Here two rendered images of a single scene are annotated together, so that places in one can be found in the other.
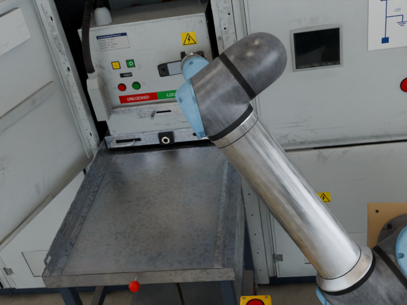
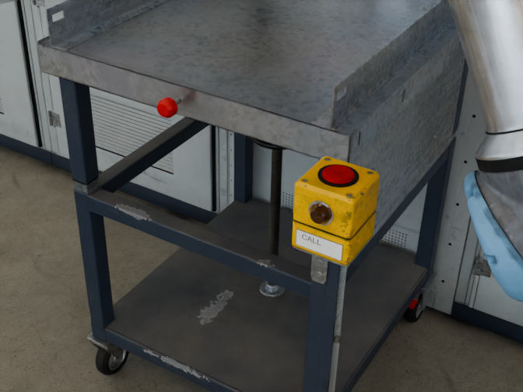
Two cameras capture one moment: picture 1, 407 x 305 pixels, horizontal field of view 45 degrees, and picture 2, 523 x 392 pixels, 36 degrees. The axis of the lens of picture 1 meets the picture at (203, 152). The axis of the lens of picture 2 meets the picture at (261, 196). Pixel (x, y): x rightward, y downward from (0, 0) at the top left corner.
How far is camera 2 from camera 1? 0.56 m
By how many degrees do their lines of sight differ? 16
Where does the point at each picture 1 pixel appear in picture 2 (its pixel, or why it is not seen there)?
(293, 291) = (486, 344)
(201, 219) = (343, 64)
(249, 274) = (416, 271)
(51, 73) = not seen: outside the picture
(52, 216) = not seen: hidden behind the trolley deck
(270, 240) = not seen: hidden behind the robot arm
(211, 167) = (416, 12)
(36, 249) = (102, 94)
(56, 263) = (71, 36)
